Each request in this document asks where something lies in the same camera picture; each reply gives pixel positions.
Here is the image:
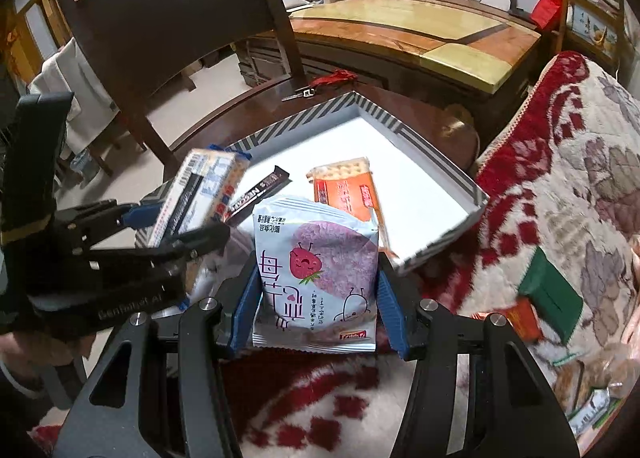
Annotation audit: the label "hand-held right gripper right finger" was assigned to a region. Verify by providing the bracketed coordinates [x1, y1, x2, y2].
[375, 257, 581, 458]

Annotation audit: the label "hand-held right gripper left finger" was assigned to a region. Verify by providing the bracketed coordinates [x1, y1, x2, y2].
[52, 255, 263, 458]

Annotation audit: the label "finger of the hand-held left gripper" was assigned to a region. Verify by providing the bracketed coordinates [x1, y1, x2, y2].
[55, 199, 162, 245]
[82, 224, 232, 300]

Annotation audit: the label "blue white cracker packet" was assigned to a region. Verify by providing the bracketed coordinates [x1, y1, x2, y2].
[148, 147, 251, 249]

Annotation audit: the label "pink strawberry snack packet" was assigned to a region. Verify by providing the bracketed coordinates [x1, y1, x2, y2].
[251, 194, 379, 354]

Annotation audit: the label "chevron striped cardboard box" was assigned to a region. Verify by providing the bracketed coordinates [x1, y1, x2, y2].
[140, 90, 491, 311]

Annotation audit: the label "person's left forearm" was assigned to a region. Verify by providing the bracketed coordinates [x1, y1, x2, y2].
[0, 333, 88, 419]

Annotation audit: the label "plastic water bottle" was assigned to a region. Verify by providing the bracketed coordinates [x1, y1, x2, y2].
[70, 148, 96, 179]

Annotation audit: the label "dark coffee stick packet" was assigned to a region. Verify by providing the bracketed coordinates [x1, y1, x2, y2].
[227, 165, 292, 226]

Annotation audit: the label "white garment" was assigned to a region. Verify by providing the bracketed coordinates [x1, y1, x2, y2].
[27, 38, 121, 154]

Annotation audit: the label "orange cracker packet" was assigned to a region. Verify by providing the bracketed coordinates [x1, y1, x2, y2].
[306, 156, 401, 259]

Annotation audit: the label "small orange snack packet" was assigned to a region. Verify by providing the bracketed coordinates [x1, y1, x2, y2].
[505, 298, 543, 344]

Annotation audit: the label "dark wooden chair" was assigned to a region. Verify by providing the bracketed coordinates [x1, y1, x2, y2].
[47, 0, 306, 164]

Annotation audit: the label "green white snack packet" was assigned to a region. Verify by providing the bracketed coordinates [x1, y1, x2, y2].
[567, 385, 623, 439]

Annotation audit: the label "floral fleece blanket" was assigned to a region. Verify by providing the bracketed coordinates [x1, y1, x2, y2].
[30, 50, 640, 458]

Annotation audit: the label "clear bag of cookies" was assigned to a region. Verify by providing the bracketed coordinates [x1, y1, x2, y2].
[580, 338, 640, 399]

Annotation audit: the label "glass topped wooden coffee table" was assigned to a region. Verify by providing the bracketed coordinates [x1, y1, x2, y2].
[235, 0, 543, 109]

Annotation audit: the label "red paper bag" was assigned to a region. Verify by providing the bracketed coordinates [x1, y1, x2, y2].
[530, 0, 563, 31]

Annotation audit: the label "framed picture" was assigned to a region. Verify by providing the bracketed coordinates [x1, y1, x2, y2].
[570, 5, 616, 46]

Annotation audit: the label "scissors with red handles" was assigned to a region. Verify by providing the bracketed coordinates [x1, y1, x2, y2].
[281, 69, 358, 103]

